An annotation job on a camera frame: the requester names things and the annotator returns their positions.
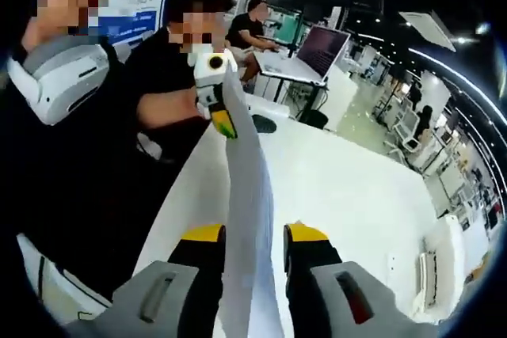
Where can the white office chair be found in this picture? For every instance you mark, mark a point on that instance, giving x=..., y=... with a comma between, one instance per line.
x=408, y=136

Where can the ceiling air conditioner vent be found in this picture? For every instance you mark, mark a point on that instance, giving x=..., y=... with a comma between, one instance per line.
x=429, y=29

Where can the silver laptop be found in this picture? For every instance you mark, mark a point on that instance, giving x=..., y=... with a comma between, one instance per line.
x=321, y=51

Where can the white cloth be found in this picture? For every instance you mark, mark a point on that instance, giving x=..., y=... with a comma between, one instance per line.
x=67, y=290

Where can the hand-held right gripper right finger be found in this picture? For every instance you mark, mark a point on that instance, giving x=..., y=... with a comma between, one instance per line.
x=380, y=302

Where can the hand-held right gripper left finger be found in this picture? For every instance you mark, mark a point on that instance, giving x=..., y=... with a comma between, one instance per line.
x=130, y=298

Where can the white printer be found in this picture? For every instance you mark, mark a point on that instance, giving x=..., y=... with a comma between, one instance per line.
x=447, y=259

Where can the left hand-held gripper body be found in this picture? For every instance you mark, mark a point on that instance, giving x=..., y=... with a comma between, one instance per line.
x=210, y=73

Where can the blue white wall poster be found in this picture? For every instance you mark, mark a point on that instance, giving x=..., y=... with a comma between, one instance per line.
x=146, y=1

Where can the operator in black clothes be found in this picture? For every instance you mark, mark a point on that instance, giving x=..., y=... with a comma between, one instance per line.
x=79, y=179

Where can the white grey chest device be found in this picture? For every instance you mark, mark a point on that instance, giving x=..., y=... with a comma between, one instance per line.
x=59, y=80

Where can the black computer mouse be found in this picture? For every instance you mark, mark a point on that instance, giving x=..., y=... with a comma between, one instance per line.
x=263, y=124

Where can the green panel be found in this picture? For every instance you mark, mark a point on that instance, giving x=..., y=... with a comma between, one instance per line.
x=291, y=25

